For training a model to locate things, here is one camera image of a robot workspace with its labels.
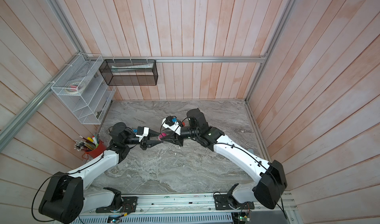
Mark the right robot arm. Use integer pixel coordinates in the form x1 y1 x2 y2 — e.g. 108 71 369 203
160 108 288 210

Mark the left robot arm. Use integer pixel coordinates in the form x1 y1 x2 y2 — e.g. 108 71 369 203
38 122 163 224

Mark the red pencil cup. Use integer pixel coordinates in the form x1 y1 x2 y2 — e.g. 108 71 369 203
82 143 106 160

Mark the bundle of pencils and pens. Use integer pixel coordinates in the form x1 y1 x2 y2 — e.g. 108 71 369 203
74 136 99 152

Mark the tape roll on shelf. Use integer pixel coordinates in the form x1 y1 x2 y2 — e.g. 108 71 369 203
64 81 83 95

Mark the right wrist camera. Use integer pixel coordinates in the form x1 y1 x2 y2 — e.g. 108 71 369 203
162 116 183 135

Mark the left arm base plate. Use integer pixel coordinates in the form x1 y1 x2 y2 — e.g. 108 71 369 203
96 196 138 214

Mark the black mesh wall basket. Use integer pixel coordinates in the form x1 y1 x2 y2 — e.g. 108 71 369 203
100 59 158 86

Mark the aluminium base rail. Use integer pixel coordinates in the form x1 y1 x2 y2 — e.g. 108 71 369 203
51 190 298 217

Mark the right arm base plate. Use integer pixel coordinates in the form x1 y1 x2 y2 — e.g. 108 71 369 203
213 192 255 210

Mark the white wire shelf rack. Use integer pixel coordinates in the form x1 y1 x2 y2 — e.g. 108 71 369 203
51 54 115 125

